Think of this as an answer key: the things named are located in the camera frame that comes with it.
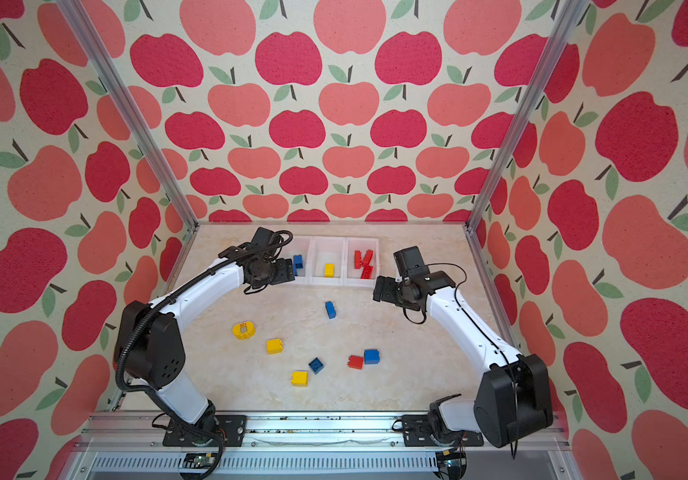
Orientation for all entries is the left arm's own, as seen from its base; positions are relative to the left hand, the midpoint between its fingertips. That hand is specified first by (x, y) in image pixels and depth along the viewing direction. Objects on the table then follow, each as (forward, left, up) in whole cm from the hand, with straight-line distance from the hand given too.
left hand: (288, 277), depth 90 cm
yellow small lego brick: (+10, -12, -10) cm, 19 cm away
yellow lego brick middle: (-18, +4, -10) cm, 21 cm away
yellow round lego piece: (-13, +12, -10) cm, 20 cm away
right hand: (-7, -31, +2) cm, 32 cm away
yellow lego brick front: (-27, -5, -10) cm, 29 cm away
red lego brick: (+16, -22, -12) cm, 30 cm away
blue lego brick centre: (-6, -13, -12) cm, 18 cm away
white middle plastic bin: (+20, -10, -11) cm, 24 cm away
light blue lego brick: (-21, -25, -12) cm, 34 cm away
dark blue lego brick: (-23, -9, -11) cm, 27 cm away
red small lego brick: (-22, -20, -13) cm, 32 cm away
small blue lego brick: (+14, 0, -11) cm, 18 cm away
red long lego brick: (+10, -26, -10) cm, 29 cm away
